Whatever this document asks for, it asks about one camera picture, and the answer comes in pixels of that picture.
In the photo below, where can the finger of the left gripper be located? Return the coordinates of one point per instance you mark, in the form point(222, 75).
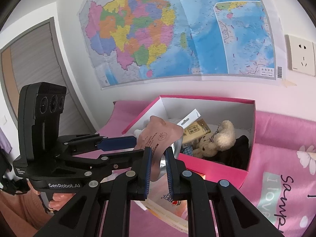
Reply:
point(117, 143)
point(136, 159)

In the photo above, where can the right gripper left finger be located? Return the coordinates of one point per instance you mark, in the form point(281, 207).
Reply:
point(103, 208)

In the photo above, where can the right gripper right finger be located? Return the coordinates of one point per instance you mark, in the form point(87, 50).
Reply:
point(214, 208)

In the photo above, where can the black scrunchie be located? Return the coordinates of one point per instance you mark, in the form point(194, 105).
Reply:
point(238, 155)

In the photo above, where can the beige teddy bear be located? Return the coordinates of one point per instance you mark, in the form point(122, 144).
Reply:
point(223, 139)

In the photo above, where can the yellow pocket tissue pack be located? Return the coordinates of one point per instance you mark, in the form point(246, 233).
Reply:
point(194, 132)

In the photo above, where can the blue checked scrunchie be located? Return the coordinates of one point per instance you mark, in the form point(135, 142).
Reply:
point(187, 151)

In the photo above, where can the person's pink sleeve forearm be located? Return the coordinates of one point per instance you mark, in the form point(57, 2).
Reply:
point(23, 214)

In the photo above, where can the person's left hand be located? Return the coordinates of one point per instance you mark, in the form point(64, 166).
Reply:
point(59, 200)

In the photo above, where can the white pump bottle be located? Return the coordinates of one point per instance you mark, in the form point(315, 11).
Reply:
point(137, 133)

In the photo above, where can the pink printed bedsheet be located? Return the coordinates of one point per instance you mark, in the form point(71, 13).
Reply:
point(279, 178)

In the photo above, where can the purple hanging cloth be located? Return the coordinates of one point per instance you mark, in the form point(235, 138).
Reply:
point(4, 143)

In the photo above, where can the pastel tissue pack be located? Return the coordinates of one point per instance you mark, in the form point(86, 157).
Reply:
point(159, 194)

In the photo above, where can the yellow wet wipes pack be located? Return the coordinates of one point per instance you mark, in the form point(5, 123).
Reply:
point(172, 213)

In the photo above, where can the pink cardboard box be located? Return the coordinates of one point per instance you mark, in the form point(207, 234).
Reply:
point(214, 127)

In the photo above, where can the grey wooden door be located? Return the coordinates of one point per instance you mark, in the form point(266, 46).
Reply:
point(35, 56)

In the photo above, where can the colourful wall map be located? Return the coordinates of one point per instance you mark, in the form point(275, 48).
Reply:
point(137, 40)

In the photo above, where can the white wall socket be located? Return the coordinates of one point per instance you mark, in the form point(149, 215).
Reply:
point(301, 55)

